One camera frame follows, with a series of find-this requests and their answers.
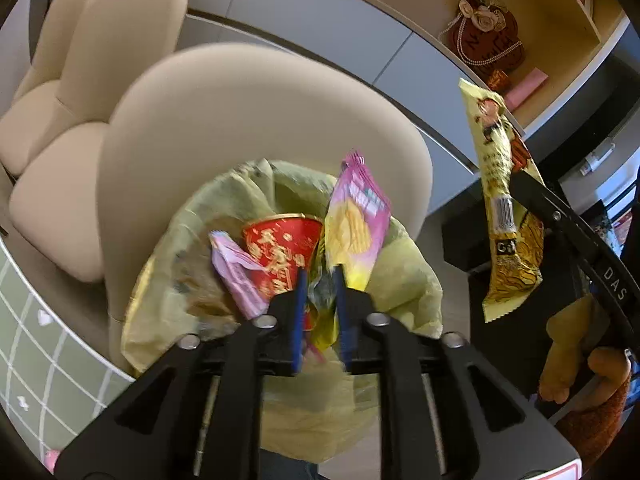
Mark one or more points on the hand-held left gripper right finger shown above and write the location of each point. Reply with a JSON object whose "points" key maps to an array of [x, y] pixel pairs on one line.
{"points": [[345, 325]]}

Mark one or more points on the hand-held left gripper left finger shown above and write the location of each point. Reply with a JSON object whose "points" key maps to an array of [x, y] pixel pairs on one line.
{"points": [[299, 320]]}

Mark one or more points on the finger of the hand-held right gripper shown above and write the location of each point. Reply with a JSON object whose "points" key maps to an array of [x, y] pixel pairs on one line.
{"points": [[545, 205]]}

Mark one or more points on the yellow wrapper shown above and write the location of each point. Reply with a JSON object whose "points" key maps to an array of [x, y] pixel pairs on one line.
{"points": [[322, 325]]}

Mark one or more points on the long yellow snack packet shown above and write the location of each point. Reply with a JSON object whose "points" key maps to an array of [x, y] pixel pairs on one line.
{"points": [[500, 160]]}

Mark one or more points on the yellow-green trash bag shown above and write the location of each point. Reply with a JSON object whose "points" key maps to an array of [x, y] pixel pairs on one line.
{"points": [[410, 280]]}

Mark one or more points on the pink chips packet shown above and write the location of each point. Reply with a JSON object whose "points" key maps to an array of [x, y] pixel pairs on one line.
{"points": [[355, 220]]}

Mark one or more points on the person's right forearm brown sleeve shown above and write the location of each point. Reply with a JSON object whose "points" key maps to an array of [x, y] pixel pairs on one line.
{"points": [[595, 425]]}

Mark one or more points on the person's right hand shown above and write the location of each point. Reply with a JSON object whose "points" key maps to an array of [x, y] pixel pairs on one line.
{"points": [[567, 350]]}

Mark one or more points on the red paper cup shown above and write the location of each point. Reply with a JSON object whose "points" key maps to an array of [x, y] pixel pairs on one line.
{"points": [[280, 250]]}

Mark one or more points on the purple crumpled wrapper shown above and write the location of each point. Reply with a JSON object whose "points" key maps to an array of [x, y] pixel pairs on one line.
{"points": [[235, 270]]}

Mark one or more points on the black cabinet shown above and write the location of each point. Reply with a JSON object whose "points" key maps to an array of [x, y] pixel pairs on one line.
{"points": [[465, 240]]}

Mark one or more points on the pink box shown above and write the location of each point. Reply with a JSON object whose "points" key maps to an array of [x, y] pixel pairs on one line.
{"points": [[525, 85]]}

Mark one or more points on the beige chair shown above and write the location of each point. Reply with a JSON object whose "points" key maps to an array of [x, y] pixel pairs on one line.
{"points": [[50, 35], [125, 50], [250, 125]]}

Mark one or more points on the green checked tablecloth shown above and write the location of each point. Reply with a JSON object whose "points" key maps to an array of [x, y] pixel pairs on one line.
{"points": [[45, 360]]}

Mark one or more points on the wooden wall shelf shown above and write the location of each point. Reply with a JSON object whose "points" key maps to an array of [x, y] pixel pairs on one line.
{"points": [[565, 35]]}

